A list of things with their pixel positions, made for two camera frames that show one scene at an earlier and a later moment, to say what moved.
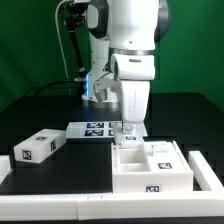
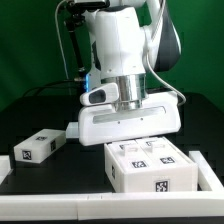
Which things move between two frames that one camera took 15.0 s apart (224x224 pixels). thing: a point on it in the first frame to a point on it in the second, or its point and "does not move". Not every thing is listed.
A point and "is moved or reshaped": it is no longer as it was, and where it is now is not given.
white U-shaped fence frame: [206, 201] does not move
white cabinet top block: [37, 147] does not move
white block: [133, 140] is moved or reshaped
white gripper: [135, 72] to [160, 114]
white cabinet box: [150, 167] is moved or reshaped
